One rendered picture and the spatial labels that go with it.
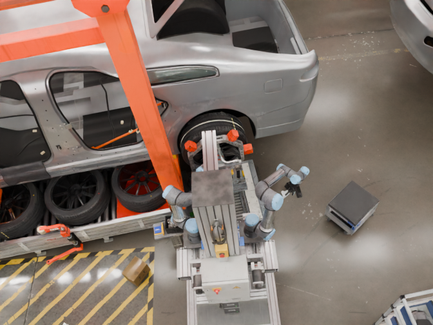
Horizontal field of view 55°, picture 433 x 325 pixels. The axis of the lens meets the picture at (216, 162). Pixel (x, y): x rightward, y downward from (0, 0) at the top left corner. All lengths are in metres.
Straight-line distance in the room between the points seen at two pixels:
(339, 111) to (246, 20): 1.64
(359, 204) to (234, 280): 1.84
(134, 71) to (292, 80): 1.60
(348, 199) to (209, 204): 2.29
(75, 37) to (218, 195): 1.22
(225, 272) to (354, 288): 1.72
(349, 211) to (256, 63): 1.78
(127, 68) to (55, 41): 0.44
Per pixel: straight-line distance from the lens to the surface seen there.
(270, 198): 3.10
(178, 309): 4.36
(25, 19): 4.08
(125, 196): 4.40
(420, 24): 5.02
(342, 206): 4.41
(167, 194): 3.19
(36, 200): 4.79
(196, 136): 3.86
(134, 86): 2.78
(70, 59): 3.62
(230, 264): 3.12
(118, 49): 2.58
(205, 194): 2.47
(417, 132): 5.60
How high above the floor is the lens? 4.16
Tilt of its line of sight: 56 degrees down
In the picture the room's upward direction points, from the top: 9 degrees counter-clockwise
